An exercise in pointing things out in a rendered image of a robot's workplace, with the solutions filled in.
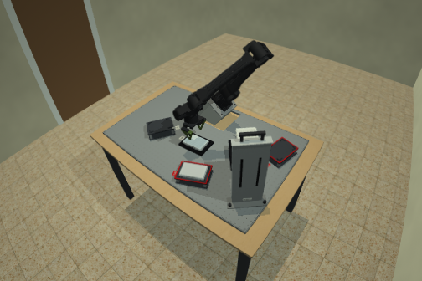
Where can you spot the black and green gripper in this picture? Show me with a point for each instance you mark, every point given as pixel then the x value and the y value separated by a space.
pixel 193 120

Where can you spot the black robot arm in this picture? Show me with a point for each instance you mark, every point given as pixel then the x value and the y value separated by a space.
pixel 228 88

